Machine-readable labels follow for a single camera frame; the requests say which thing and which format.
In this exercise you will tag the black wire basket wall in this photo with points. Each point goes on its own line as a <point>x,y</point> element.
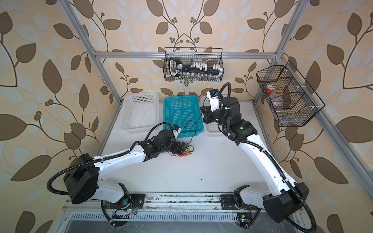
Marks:
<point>294,102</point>
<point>208,55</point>

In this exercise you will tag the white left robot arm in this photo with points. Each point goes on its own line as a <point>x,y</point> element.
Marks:
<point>83,179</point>

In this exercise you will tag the white plastic basket right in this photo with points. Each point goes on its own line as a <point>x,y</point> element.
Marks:
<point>214,122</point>

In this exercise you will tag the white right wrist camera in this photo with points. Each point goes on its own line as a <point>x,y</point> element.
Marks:
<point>214,100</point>

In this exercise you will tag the metal base rail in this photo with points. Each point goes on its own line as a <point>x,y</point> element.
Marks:
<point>181,207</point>

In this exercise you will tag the white plastic basket left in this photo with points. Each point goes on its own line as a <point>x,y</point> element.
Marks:
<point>140,112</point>

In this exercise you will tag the teal plastic basket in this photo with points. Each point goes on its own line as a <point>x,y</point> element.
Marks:
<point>184,111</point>

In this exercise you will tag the white plastic basket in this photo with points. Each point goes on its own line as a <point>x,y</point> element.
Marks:
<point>214,122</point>
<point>140,112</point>

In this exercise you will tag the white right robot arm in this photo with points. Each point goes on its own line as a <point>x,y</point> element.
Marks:
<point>286,199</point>

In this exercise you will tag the black wire basket right wall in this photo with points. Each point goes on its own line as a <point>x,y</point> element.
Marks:
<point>294,102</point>

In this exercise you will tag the black wire basket back wall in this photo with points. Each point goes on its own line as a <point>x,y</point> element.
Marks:
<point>208,55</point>

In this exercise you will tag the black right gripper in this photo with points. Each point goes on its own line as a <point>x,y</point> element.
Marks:
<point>207,113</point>

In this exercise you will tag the black tool in basket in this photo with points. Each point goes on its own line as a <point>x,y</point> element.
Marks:
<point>177,68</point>

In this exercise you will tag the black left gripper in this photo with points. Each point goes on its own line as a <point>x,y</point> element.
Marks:
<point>177,149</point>

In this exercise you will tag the aluminium frame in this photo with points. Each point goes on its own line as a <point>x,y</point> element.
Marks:
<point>360,170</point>

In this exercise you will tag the red object in basket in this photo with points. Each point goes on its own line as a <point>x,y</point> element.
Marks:
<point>270,89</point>

